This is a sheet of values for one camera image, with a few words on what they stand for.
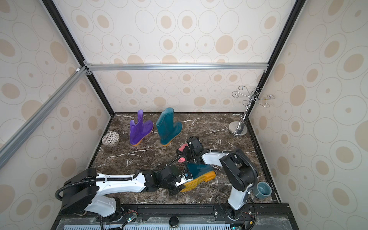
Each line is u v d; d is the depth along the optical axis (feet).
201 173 2.68
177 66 2.92
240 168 1.61
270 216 2.39
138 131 2.92
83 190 1.37
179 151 3.03
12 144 1.71
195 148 2.43
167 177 2.01
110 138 3.30
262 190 2.62
